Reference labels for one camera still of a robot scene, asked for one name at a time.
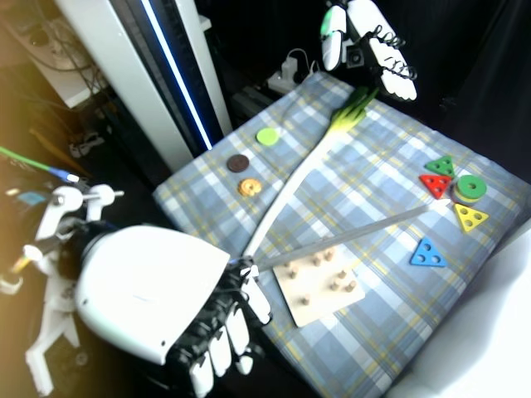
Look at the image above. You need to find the white power strip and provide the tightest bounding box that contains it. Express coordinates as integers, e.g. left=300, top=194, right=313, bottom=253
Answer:
left=267, top=68, right=310, bottom=95

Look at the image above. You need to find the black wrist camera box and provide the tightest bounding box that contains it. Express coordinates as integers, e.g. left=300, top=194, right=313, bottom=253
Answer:
left=347, top=45, right=366, bottom=70

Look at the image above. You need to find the wooden peg board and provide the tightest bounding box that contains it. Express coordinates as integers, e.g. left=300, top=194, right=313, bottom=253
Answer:
left=271, top=244, right=366, bottom=328

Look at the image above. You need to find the blue triangle block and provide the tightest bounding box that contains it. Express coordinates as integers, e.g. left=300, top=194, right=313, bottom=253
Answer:
left=409, top=237, right=448, bottom=269

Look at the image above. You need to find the yellow triangle block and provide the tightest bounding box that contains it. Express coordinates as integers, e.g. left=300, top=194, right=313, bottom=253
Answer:
left=453, top=202, right=490, bottom=233

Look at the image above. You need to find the blue plaid tablecloth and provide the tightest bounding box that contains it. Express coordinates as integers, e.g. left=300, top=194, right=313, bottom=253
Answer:
left=152, top=70, right=523, bottom=398

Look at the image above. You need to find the green sandwich cookie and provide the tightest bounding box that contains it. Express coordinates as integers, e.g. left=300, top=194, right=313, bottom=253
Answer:
left=256, top=127, right=280, bottom=147

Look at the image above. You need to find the leek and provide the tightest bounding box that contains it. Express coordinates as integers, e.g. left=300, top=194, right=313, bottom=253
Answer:
left=242, top=85, right=382, bottom=260

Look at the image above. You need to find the orange swirl cookie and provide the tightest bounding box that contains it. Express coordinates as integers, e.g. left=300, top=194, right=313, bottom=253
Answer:
left=237, top=177, right=262, bottom=198

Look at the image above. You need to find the white column with blue strip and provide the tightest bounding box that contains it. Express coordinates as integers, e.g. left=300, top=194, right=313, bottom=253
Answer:
left=53, top=0, right=234, bottom=177

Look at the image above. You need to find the red triangle block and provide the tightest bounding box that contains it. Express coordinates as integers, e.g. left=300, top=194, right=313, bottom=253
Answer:
left=418, top=173, right=453, bottom=201

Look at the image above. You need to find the black curtain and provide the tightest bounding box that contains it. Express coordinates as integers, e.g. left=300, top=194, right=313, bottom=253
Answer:
left=194, top=0, right=531, bottom=187

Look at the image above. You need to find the white plug adapter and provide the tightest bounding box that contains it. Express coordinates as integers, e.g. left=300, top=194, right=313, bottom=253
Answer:
left=280, top=48, right=308, bottom=78

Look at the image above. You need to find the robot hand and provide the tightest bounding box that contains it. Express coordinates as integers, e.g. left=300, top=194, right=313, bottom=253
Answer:
left=347, top=0, right=419, bottom=102
left=74, top=225, right=273, bottom=398

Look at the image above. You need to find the green ring block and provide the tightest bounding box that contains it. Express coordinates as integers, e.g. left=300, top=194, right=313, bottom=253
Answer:
left=452, top=174, right=489, bottom=200

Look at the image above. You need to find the green cable with blue connector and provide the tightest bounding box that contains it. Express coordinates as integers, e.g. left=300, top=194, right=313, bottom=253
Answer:
left=0, top=145, right=80, bottom=184

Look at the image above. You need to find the green triangle block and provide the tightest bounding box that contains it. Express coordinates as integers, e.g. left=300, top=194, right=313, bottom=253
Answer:
left=425, top=155, right=456, bottom=177

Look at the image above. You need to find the brown sandwich cookie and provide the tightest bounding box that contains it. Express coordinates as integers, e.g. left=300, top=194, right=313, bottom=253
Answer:
left=227, top=153, right=251, bottom=173

